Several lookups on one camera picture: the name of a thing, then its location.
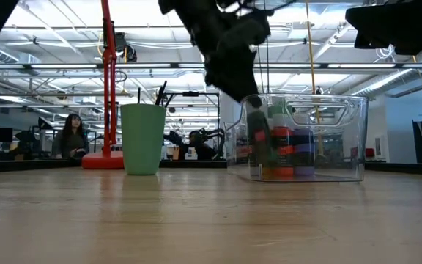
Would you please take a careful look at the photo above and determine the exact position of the clear plastic bin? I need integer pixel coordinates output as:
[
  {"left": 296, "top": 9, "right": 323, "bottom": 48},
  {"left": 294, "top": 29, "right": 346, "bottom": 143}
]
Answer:
[{"left": 225, "top": 93, "right": 369, "bottom": 183}]

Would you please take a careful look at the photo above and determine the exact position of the black hanging cable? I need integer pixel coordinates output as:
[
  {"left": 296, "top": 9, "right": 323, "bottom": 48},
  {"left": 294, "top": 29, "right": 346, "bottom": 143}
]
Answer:
[{"left": 264, "top": 36, "right": 270, "bottom": 95}]

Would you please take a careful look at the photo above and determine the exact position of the red paint bottle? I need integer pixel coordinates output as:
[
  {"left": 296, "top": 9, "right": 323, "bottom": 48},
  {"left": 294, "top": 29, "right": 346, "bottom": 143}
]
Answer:
[{"left": 270, "top": 126, "right": 295, "bottom": 177}]

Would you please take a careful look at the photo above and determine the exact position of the purple paint bottle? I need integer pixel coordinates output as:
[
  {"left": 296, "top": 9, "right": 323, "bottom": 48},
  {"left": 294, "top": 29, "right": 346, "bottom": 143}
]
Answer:
[{"left": 292, "top": 127, "right": 316, "bottom": 177}]

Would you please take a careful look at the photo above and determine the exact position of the person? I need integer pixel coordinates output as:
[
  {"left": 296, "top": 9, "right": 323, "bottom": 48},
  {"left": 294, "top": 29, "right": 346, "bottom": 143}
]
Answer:
[
  {"left": 163, "top": 130, "right": 219, "bottom": 161},
  {"left": 51, "top": 112, "right": 90, "bottom": 161}
]

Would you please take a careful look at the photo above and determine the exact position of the red desk lamp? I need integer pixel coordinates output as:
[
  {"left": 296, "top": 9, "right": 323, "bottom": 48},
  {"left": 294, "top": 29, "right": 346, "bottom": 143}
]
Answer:
[{"left": 81, "top": 0, "right": 126, "bottom": 170}]

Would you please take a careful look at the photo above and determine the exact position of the thin black paintbrush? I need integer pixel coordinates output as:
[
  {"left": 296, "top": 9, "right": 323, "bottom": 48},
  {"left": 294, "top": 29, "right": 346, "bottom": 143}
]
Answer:
[{"left": 154, "top": 80, "right": 168, "bottom": 106}]

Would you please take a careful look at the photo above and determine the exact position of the green plastic cup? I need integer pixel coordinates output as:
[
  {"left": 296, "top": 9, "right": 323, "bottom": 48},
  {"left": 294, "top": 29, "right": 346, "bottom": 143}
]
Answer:
[{"left": 119, "top": 103, "right": 167, "bottom": 176}]

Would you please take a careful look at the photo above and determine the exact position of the yellow hanging cable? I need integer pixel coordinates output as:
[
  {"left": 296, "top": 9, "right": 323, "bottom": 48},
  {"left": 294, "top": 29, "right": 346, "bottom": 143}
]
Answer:
[{"left": 304, "top": 0, "right": 324, "bottom": 124}]

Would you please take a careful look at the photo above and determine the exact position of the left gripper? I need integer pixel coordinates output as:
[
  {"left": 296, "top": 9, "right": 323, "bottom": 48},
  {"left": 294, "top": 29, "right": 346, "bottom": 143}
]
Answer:
[{"left": 158, "top": 0, "right": 296, "bottom": 109}]

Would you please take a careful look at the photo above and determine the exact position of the dark green paint bottle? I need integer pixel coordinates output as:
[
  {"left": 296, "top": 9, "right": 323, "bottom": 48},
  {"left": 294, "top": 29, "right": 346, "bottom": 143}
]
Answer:
[{"left": 246, "top": 108, "right": 272, "bottom": 179}]

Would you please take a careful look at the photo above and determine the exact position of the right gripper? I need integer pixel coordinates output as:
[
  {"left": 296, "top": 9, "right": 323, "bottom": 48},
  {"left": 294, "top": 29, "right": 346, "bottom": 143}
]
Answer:
[{"left": 345, "top": 0, "right": 422, "bottom": 56}]

